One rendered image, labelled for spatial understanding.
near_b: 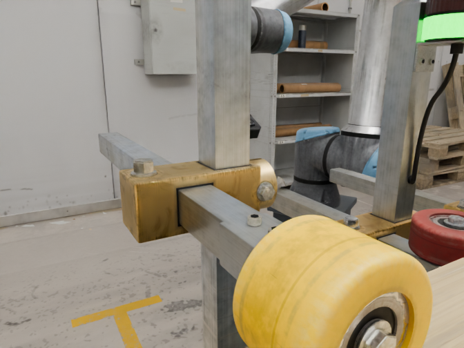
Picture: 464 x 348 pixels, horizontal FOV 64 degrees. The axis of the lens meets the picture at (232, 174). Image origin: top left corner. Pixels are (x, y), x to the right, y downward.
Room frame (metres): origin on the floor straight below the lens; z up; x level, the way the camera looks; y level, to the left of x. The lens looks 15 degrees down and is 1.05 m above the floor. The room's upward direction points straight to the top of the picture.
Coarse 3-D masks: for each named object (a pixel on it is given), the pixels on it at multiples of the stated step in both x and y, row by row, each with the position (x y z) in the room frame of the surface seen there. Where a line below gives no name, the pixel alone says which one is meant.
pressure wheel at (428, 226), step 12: (420, 216) 0.36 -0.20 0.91; (432, 216) 0.37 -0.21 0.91; (444, 216) 0.37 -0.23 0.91; (456, 216) 0.35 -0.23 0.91; (420, 228) 0.34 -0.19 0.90; (432, 228) 0.33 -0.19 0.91; (444, 228) 0.33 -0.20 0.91; (456, 228) 0.34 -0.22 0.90; (420, 240) 0.34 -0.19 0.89; (432, 240) 0.33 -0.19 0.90; (444, 240) 0.32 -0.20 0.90; (456, 240) 0.31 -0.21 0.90; (420, 252) 0.34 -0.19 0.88; (432, 252) 0.33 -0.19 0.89; (444, 252) 0.32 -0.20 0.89; (456, 252) 0.31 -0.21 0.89; (444, 264) 0.32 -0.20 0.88
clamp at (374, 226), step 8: (360, 216) 0.45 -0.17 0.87; (368, 216) 0.45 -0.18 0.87; (376, 216) 0.45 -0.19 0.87; (360, 224) 0.43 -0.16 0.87; (368, 224) 0.43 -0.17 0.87; (376, 224) 0.43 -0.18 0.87; (384, 224) 0.43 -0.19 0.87; (392, 224) 0.43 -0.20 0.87; (400, 224) 0.43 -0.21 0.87; (408, 224) 0.44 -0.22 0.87; (360, 232) 0.40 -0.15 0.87; (368, 232) 0.40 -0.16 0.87; (376, 232) 0.41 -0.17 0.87; (384, 232) 0.41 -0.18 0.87; (392, 232) 0.42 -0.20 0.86; (400, 232) 0.43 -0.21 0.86; (408, 232) 0.44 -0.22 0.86
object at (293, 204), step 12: (288, 192) 0.59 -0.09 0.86; (276, 204) 0.58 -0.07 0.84; (288, 204) 0.56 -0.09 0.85; (300, 204) 0.53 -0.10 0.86; (312, 204) 0.53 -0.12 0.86; (324, 204) 0.53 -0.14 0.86; (324, 216) 0.49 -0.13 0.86; (336, 216) 0.48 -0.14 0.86; (384, 240) 0.40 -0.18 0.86; (396, 240) 0.40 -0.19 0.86; (408, 240) 0.40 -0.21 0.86; (408, 252) 0.37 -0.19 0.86; (432, 264) 0.35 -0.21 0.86
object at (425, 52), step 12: (444, 12) 0.40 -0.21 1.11; (456, 12) 0.39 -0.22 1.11; (420, 48) 0.43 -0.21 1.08; (432, 48) 0.44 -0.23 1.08; (456, 48) 0.41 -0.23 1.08; (420, 60) 0.43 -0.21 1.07; (432, 60) 0.44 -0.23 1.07; (456, 60) 0.41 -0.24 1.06; (444, 84) 0.42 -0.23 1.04; (420, 132) 0.44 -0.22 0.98; (420, 144) 0.44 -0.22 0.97; (408, 180) 0.44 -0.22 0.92
